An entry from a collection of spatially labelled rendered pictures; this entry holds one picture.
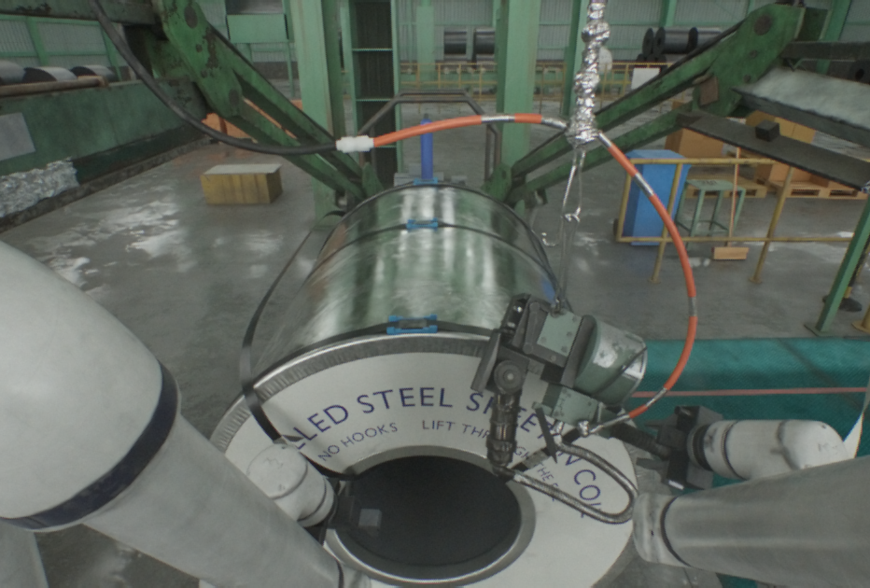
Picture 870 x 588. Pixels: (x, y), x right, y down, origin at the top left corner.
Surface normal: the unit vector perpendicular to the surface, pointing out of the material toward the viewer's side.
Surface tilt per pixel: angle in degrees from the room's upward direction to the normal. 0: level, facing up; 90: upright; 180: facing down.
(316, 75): 90
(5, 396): 73
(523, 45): 90
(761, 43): 90
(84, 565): 0
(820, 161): 34
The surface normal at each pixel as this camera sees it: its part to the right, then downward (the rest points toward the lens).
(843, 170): -0.50, -0.63
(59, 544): 0.00, -0.89
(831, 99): -0.76, -0.49
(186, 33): 0.98, 0.07
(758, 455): -0.97, -0.17
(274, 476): -0.06, -0.70
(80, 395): 0.89, 0.00
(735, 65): -0.93, 0.18
